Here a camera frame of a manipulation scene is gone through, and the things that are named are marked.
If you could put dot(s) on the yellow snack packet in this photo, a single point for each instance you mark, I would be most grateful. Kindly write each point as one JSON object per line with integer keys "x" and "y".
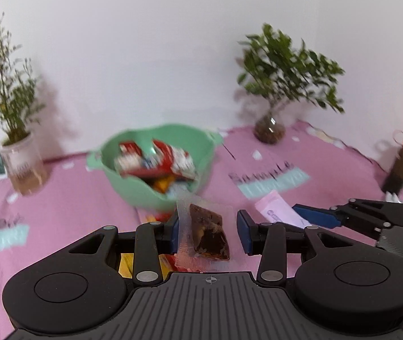
{"x": 127, "y": 265}

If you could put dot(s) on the small orange snack packet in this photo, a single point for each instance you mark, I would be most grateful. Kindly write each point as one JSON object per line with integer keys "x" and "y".
{"x": 162, "y": 185}

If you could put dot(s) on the leafy plant in glass vase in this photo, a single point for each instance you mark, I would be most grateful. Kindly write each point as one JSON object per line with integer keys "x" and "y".
{"x": 268, "y": 129}

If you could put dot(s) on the feathery plant in clear cup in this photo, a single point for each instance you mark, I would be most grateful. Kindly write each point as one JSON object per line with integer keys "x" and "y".
{"x": 24, "y": 170}

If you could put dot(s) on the clear brown nut snack packet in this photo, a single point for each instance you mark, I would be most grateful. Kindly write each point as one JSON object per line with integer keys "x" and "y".
{"x": 208, "y": 233}

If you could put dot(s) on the pink printed tablecloth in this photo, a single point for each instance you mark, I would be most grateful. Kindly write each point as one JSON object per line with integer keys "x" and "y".
{"x": 63, "y": 212}

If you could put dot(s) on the green plastic bowl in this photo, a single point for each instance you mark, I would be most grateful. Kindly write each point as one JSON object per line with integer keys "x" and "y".
{"x": 116, "y": 184}

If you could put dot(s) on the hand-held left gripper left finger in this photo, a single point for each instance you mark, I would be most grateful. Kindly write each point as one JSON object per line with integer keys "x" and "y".
{"x": 173, "y": 235}

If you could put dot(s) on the red foil snack packet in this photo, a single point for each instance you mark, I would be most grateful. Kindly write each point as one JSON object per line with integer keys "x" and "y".
{"x": 167, "y": 265}

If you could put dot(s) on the brown bottle with red cap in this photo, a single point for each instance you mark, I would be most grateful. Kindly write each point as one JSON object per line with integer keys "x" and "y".
{"x": 400, "y": 170}

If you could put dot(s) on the pink stick packet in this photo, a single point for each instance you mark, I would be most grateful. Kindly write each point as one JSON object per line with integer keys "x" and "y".
{"x": 275, "y": 209}

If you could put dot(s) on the white red candy bag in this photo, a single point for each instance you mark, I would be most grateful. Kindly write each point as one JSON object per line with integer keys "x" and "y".
{"x": 178, "y": 159}

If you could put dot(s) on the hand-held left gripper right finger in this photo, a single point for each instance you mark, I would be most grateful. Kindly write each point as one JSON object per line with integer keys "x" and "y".
{"x": 244, "y": 232}

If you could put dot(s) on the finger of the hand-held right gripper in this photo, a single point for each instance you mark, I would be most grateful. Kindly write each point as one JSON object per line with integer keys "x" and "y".
{"x": 316, "y": 215}

